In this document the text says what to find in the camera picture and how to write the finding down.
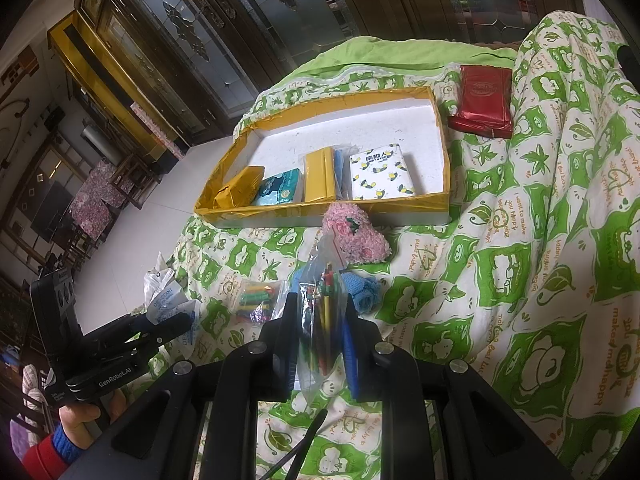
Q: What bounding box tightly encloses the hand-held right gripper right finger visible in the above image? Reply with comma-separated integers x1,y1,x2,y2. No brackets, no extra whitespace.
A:
337,292,576,480

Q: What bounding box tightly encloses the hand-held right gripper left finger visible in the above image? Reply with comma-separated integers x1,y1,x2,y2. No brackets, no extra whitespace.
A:
65,292,301,480

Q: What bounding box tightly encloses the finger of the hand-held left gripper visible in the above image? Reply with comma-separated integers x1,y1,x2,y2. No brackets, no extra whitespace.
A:
135,316,194,357
107,311,173,341

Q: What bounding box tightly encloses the white desiccant sachet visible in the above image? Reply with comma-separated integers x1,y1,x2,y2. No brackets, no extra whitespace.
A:
144,252,188,318
170,300,201,348

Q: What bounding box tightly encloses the clear bag of coloured sticks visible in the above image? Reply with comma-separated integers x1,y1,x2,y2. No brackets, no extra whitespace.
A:
295,237,351,403

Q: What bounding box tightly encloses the blue knitted cloth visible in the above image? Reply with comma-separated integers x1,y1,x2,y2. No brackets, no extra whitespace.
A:
292,267,383,317

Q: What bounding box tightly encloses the pink fuzzy plush item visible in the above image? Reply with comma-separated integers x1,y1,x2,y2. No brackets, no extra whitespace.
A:
320,202,392,267

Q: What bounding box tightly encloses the teal tissue pack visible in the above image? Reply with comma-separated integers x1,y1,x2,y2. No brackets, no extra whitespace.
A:
251,170,305,207

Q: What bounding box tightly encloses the small yellow packet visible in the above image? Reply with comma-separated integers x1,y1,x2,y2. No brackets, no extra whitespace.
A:
214,166,266,209

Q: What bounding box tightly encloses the white tissue pack yellow print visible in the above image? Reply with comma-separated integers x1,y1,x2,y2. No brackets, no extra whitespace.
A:
349,144,426,201

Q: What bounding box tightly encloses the gold-edged white tray box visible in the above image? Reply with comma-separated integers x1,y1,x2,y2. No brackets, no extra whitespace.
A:
194,86,451,226

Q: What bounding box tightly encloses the person's left forearm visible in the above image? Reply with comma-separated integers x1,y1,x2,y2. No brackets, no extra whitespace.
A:
20,422,86,476

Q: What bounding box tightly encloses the person's left hand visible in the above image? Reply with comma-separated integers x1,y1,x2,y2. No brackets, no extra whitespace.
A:
57,392,126,453

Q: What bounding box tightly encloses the small bag of coloured clips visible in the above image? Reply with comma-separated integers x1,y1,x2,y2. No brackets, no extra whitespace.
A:
232,280,288,321

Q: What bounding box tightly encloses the pink floral cushioned chair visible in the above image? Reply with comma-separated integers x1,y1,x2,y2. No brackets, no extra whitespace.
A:
67,165,131,241

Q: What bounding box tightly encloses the gold-framed cabinet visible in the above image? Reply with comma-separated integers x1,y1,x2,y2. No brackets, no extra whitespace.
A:
47,10,188,158

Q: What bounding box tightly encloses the red foil packet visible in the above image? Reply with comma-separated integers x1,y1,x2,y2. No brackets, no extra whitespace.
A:
446,64,515,140

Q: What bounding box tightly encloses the plain green bedsheet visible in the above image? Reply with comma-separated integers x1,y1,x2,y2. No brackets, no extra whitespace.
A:
287,35,521,86

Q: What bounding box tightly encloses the black object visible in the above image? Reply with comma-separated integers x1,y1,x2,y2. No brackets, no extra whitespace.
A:
617,45,640,91

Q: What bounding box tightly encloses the black cable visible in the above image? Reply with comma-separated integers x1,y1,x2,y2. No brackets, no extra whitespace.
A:
260,408,328,480

